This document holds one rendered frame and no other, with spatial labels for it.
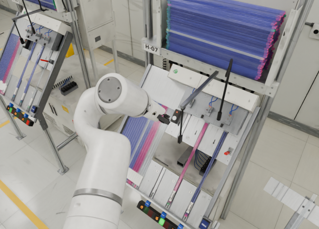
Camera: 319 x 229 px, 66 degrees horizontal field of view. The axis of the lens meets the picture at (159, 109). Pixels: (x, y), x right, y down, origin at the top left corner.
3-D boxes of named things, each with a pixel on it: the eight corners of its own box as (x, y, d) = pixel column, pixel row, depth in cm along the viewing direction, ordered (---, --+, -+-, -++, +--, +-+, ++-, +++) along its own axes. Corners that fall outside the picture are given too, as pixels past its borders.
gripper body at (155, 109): (157, 101, 67) (169, 108, 77) (131, 82, 70) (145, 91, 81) (142, 123, 67) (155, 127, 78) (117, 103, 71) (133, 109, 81)
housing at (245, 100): (253, 115, 127) (251, 111, 115) (175, 82, 149) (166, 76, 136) (260, 100, 127) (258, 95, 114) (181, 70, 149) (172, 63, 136)
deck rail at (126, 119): (109, 167, 158) (103, 167, 153) (107, 166, 159) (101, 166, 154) (155, 67, 155) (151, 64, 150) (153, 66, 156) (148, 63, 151)
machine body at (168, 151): (209, 238, 190) (222, 197, 149) (139, 189, 221) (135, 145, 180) (241, 178, 229) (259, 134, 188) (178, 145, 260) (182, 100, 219)
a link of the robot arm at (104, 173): (60, 213, 51) (96, 103, 70) (129, 211, 46) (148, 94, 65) (29, 196, 44) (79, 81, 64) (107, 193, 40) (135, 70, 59)
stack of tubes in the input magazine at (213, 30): (258, 81, 107) (278, 21, 90) (164, 48, 130) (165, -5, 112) (268, 69, 115) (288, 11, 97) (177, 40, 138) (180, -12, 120)
